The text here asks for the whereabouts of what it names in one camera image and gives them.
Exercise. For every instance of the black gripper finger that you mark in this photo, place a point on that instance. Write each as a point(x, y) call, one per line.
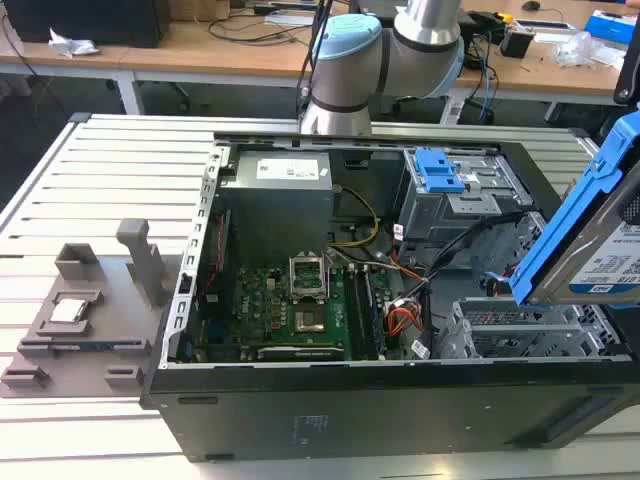
point(630, 75)

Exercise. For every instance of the hard disk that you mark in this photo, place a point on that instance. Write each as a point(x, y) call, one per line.
point(565, 235)

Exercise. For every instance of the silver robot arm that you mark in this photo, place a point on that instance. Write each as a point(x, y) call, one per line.
point(345, 70)

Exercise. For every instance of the metal disk bay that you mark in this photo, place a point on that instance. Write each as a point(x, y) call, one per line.
point(500, 330)

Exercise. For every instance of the blue cardboard box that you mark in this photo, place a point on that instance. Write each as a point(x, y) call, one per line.
point(612, 25)

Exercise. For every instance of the clear plastic bag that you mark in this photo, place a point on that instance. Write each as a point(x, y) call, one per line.
point(580, 47)

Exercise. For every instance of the small black box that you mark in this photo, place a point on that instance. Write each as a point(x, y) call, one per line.
point(516, 42)

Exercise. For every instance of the black computer mouse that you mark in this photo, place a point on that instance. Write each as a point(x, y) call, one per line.
point(531, 5)

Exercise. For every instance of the blue drive latch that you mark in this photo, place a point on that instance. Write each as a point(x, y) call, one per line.
point(436, 170)

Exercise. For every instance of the metal drive cage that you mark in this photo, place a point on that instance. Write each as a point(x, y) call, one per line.
point(450, 220)

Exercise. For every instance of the grey power supply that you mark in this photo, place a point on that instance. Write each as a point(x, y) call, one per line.
point(280, 210)

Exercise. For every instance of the CPU socket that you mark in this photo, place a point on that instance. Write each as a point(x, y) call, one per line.
point(310, 321)

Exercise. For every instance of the wooden desk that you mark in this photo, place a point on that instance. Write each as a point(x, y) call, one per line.
point(200, 57)

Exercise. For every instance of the black graphics card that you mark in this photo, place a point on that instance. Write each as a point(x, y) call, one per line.
point(300, 353)

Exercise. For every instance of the green motherboard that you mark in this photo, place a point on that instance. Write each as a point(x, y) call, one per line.
point(260, 300)

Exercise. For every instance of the black PC case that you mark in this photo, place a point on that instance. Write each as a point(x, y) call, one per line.
point(350, 415)

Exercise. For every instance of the large black box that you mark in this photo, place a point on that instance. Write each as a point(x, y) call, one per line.
point(85, 22)

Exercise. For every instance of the grey parts rack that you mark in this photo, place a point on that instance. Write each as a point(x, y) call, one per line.
point(125, 310)

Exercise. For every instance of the crumpled white paper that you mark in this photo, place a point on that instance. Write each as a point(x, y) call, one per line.
point(70, 45)

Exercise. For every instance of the dark RAM stick with label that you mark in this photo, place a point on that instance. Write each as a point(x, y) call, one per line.
point(95, 345)

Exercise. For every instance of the silver CPU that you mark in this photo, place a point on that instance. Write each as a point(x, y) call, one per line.
point(68, 310)

